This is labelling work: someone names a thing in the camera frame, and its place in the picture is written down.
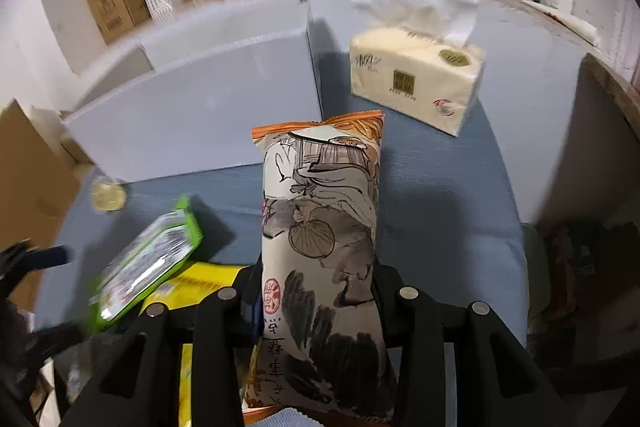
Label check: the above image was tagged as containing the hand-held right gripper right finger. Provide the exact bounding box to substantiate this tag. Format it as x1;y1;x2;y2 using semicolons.
372;263;567;427

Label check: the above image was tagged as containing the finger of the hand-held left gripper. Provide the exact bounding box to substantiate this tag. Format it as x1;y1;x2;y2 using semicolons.
30;321;101;354
0;243;69;270

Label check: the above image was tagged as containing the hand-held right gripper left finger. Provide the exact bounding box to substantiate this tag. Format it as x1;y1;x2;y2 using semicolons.
75;263;265;427

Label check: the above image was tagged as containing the green seaweed snack packet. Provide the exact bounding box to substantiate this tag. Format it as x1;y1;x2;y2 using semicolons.
89;194;204;334

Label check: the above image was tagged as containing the ink illustrated snack packet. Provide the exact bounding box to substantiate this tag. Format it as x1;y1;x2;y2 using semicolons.
241;112;399;427

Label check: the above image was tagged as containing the white storage box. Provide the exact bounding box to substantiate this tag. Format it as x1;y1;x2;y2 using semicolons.
62;0;324;184

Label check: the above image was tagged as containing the yellow snack packet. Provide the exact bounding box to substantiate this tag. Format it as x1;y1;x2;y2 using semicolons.
142;261;242;427

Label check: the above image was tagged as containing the flat cardboard sheet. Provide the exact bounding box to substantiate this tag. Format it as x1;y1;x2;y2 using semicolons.
0;99;82;309

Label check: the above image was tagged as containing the small round yellow packet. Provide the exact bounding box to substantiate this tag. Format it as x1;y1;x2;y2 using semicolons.
89;176;127;212

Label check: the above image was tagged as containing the blue tablecloth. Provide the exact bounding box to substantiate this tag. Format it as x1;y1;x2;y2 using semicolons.
32;104;531;427

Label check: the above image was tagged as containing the yellow tissue pack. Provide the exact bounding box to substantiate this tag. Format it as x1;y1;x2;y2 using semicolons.
348;0;487;138

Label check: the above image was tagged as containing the granite counter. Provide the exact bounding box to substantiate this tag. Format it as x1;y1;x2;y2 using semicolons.
579;51;640;148

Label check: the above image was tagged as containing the white tube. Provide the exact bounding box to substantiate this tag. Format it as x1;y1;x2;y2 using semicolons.
522;0;601;46

